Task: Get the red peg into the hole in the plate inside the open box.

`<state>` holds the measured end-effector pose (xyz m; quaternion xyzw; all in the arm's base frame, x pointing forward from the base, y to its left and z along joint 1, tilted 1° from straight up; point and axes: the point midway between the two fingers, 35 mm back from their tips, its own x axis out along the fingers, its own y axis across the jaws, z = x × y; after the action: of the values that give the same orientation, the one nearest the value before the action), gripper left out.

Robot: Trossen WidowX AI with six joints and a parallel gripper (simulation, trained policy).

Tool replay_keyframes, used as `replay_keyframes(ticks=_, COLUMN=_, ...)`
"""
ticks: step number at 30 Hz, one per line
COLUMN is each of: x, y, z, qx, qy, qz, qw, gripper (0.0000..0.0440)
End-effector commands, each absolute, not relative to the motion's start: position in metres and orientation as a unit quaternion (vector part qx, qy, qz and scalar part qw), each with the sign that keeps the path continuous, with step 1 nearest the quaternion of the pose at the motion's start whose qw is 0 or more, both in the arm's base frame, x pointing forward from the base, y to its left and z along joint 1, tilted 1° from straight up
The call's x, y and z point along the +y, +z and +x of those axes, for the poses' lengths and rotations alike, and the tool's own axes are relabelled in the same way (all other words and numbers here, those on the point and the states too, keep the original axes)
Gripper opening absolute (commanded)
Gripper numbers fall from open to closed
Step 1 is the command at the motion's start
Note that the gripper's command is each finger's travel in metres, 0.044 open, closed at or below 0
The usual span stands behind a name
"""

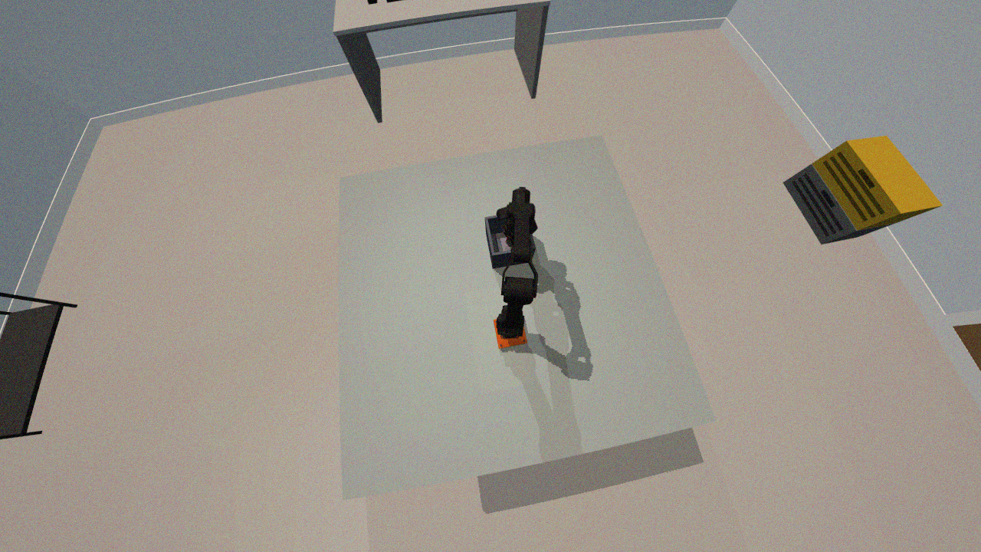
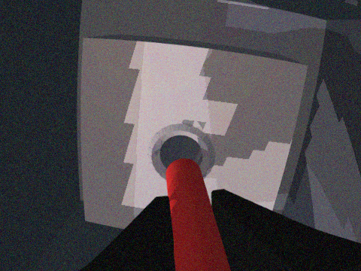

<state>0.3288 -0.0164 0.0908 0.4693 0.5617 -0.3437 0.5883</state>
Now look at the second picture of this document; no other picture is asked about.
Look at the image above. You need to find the red peg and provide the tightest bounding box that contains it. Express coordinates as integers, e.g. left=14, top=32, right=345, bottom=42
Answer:
left=165, top=157, right=231, bottom=271

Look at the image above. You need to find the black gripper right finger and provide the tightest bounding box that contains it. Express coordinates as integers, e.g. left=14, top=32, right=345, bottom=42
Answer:
left=211, top=189, right=361, bottom=271

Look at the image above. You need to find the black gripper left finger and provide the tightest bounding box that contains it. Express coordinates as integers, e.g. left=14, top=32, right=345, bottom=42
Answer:
left=80, top=196, right=177, bottom=271

